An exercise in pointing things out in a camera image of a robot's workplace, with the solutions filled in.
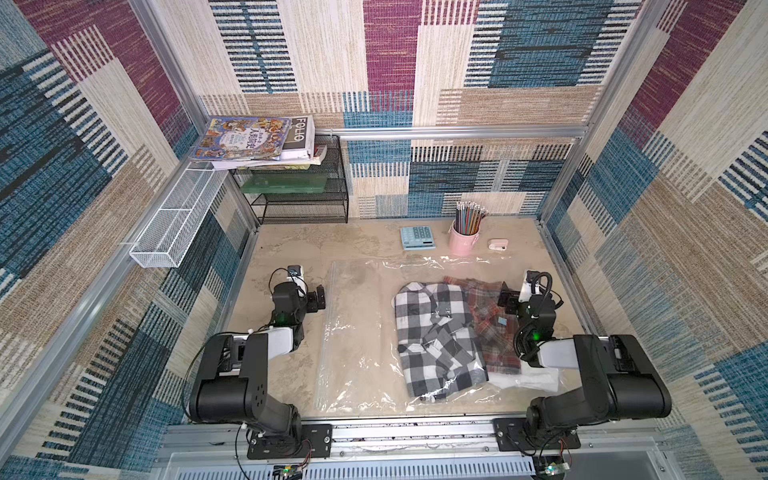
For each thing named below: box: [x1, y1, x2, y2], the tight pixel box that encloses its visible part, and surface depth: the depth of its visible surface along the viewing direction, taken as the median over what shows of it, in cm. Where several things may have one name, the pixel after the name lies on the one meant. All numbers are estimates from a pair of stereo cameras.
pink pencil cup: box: [449, 219, 481, 257], surface depth 107 cm
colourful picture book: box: [190, 117, 292, 161], surface depth 83 cm
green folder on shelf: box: [241, 173, 327, 194], surface depth 101 cm
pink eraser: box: [487, 238, 509, 251], surface depth 113 cm
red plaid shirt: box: [443, 276, 522, 374], surface depth 89 cm
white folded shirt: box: [487, 359, 560, 392], surface depth 81 cm
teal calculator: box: [400, 226, 436, 251], surface depth 114 cm
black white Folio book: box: [260, 115, 321, 166], surface depth 83 cm
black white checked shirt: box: [393, 281, 489, 399], surface depth 88 cm
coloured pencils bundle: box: [455, 200, 489, 235], surface depth 104 cm
